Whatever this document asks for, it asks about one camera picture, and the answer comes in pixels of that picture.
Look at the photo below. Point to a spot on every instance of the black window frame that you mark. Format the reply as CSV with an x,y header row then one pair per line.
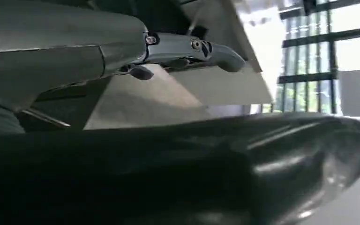
x,y
307,77

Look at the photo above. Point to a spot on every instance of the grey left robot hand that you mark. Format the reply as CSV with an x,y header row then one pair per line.
x,y
136,174

